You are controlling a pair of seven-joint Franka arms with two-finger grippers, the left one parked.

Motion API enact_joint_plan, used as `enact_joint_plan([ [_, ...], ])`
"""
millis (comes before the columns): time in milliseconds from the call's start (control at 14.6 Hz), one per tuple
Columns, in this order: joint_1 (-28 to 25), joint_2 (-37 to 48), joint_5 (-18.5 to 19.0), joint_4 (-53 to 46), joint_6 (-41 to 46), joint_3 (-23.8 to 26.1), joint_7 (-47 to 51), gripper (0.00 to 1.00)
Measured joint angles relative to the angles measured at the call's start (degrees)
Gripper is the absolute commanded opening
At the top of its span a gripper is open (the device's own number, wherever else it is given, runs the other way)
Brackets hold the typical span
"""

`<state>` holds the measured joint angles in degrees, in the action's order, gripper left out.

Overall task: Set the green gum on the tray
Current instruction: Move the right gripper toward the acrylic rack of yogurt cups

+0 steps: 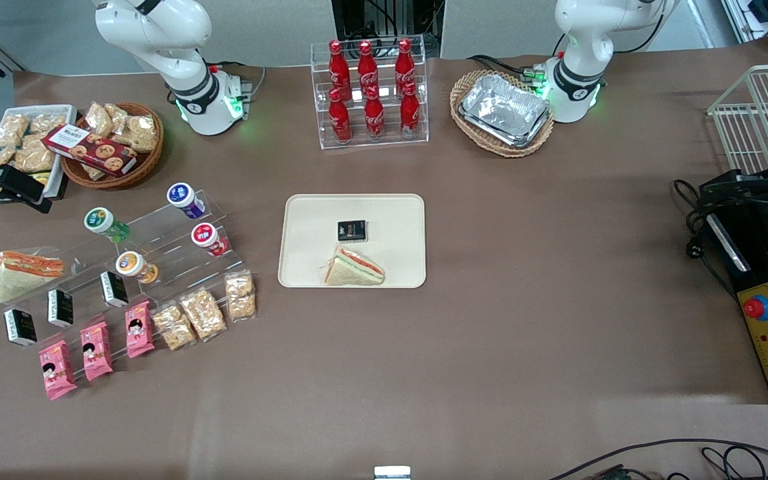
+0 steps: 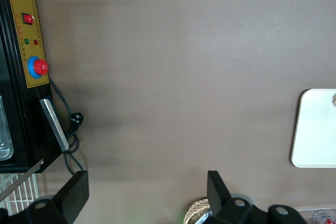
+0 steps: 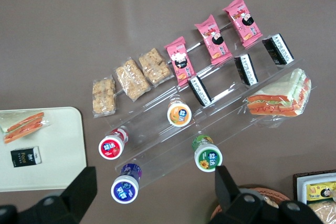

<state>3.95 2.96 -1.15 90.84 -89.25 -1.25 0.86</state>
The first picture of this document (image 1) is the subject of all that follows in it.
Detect green gum bottle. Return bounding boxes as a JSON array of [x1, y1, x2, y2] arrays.
[[84, 207, 130, 244]]

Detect white rectangular tray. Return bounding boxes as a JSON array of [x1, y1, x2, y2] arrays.
[[0, 105, 78, 199]]

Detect orange gum bottle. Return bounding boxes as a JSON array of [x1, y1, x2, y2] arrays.
[[115, 251, 158, 285]]

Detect blue gum bottle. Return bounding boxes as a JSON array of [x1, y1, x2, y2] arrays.
[[166, 182, 207, 219]]

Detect red gum bottle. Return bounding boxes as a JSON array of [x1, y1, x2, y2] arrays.
[[191, 223, 230, 258]]

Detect beige plastic tray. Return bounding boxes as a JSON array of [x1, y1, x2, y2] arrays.
[[278, 193, 427, 289]]

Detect large wrapped triangle sandwich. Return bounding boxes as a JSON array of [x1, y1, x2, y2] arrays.
[[0, 250, 65, 304]]

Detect dark red cookie box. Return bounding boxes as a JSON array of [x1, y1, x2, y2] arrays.
[[42, 125, 138, 177]]

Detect black control box yellow panel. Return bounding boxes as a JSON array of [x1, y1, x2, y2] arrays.
[[701, 170, 768, 405]]

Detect black and white small box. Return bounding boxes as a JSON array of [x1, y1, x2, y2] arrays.
[[4, 309, 38, 347], [100, 271, 129, 309], [47, 289, 75, 329]]

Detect round brown wicker basket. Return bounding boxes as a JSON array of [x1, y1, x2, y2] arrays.
[[61, 102, 165, 191]]

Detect clear acrylic tiered display stand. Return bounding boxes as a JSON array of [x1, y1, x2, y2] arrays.
[[0, 190, 255, 351]]

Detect pink snack packet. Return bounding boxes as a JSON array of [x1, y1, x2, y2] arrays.
[[124, 301, 156, 359], [39, 340, 79, 401], [80, 321, 114, 382]]

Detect stacked aluminium foil trays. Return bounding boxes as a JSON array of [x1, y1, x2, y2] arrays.
[[459, 73, 551, 149]]

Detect oval wicker basket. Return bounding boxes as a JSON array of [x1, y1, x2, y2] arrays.
[[450, 70, 555, 158]]

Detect clear acrylic bottle rack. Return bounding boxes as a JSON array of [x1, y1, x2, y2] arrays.
[[311, 35, 429, 150]]

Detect red cola bottle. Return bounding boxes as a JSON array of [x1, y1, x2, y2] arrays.
[[394, 38, 417, 95], [399, 81, 421, 139], [329, 88, 353, 144], [329, 40, 351, 101], [364, 87, 385, 141], [357, 40, 379, 99]]

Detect small wrapped triangle sandwich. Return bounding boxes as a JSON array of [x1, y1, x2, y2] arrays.
[[323, 245, 385, 287]]

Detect black equipment rack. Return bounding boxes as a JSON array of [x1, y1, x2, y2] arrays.
[[331, 0, 445, 59]]

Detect white wire basket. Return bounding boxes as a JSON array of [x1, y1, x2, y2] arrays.
[[707, 63, 768, 175]]

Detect black power cable with plug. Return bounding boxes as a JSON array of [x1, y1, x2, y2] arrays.
[[673, 179, 739, 302]]

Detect metal shelf frame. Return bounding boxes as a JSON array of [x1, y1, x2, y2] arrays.
[[721, 0, 768, 55]]

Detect black floor cables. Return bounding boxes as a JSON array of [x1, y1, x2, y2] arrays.
[[547, 438, 768, 480]]

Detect grey cable at arm base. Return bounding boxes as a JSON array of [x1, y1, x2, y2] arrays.
[[207, 61, 269, 121]]

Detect black cables at arm base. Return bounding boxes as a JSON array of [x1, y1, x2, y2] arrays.
[[467, 53, 561, 89]]

